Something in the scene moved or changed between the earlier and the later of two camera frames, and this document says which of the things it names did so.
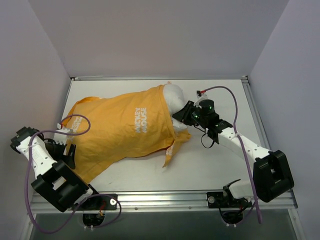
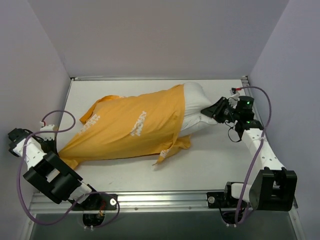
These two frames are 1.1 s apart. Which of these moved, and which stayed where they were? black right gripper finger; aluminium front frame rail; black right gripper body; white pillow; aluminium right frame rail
Moved: white pillow; black right gripper finger; black right gripper body
Stayed: aluminium front frame rail; aluminium right frame rail
